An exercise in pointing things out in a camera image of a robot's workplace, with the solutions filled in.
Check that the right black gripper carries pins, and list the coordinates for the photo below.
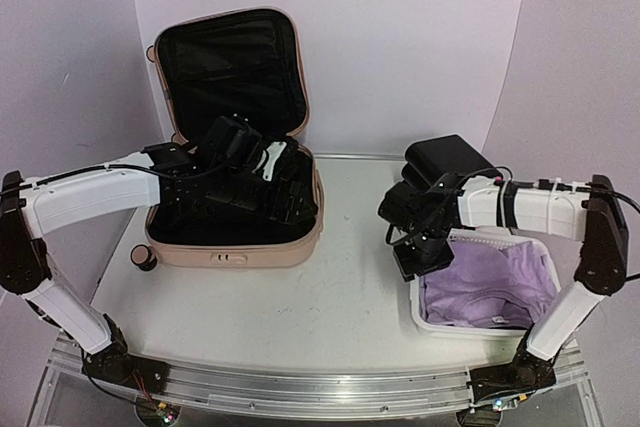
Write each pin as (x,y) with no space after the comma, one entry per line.
(411,269)

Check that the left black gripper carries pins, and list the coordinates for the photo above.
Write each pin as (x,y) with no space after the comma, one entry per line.
(284,210)

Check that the white perforated plastic basket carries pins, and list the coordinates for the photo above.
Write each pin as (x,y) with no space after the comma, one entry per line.
(495,239)

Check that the purple garment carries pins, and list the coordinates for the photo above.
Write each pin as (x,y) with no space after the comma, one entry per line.
(488,288)

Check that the pink hard-shell suitcase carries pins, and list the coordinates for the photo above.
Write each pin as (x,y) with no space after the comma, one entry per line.
(243,63)

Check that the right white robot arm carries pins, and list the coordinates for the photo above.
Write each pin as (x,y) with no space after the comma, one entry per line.
(585,212)

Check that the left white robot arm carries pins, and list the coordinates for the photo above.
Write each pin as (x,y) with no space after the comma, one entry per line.
(37,209)

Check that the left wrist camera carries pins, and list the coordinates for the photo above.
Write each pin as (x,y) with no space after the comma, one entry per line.
(271,155)

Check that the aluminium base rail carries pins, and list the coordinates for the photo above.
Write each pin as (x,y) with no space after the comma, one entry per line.
(441,381)

